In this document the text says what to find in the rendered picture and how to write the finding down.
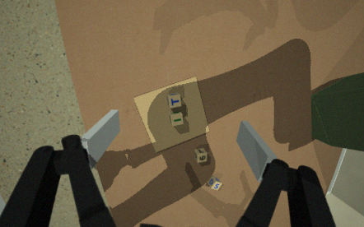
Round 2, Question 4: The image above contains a tan mat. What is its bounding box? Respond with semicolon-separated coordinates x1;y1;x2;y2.
133;76;209;152

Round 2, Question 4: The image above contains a cream block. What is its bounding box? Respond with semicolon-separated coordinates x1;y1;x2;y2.
208;176;222;190
166;93;182;109
169;110;184;127
194;148;208;163

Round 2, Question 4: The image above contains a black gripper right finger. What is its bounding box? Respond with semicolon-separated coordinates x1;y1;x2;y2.
236;121;336;227

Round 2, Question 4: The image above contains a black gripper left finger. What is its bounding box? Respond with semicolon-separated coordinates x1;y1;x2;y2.
0;109;120;227

